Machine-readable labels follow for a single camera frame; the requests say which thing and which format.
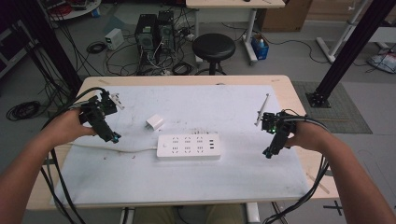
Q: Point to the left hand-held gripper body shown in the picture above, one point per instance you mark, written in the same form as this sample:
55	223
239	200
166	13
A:
99	119

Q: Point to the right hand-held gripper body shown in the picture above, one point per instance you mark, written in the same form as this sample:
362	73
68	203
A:
280	127

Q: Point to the person's right hand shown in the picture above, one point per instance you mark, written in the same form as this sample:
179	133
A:
309	135

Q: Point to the person's left hand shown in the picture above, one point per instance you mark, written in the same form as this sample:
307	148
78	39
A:
67	126

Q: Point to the white charger plug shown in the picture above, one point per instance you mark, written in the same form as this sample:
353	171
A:
155	121

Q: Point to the blue storage box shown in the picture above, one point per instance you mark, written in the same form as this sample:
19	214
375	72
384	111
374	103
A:
261	49

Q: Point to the white power supply box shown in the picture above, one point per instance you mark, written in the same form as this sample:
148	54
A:
114	38

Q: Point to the grey floor mat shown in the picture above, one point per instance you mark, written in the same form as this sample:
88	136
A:
345	112

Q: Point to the black computer tower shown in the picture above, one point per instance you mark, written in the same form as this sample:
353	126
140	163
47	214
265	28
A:
166	31
145	37

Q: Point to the black round stool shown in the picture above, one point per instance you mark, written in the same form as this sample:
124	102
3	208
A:
213	46

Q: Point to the white power strip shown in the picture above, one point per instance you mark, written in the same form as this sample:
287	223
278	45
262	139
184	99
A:
188	146

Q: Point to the white table leg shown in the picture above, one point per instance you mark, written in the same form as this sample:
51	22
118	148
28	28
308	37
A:
252	213
127	215

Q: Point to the brown cardboard box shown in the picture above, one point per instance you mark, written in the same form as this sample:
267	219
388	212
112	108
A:
286	15

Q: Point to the round white table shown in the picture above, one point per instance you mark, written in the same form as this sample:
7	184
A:
77	11

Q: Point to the white table mat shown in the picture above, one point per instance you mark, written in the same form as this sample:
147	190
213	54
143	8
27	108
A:
186	180

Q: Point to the white-legged wooden desk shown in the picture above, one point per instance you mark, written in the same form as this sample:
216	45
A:
233	3

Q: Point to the black metal stand post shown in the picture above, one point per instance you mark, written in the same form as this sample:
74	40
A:
348	53
53	46

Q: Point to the white metal stand frame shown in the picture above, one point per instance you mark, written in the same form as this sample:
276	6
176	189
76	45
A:
341	37

